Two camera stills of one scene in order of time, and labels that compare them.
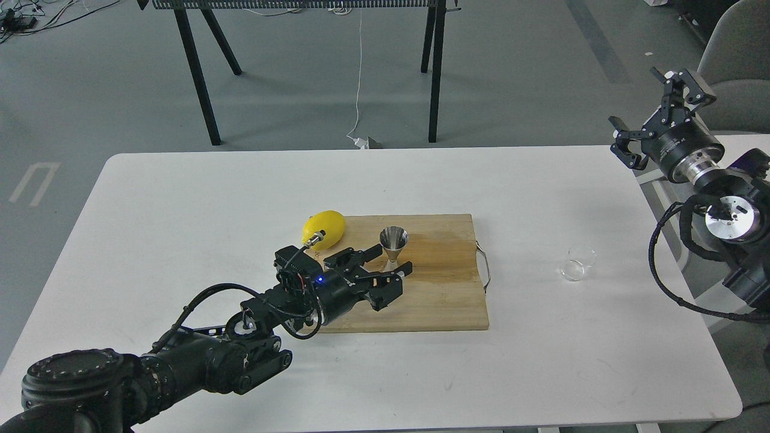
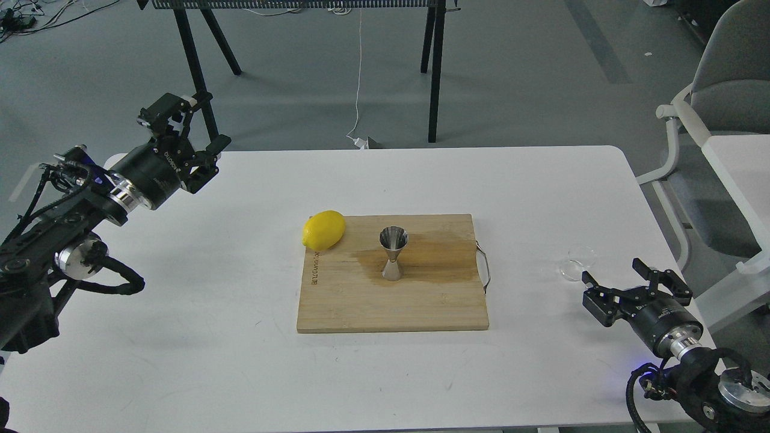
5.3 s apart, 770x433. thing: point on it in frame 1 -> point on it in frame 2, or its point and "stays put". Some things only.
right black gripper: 685,150 -> 666,327
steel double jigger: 393,239 stays put
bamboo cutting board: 447,288 stays put
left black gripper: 336,294 -> 155,172
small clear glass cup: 580,258 stays put
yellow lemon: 331,221 stays put
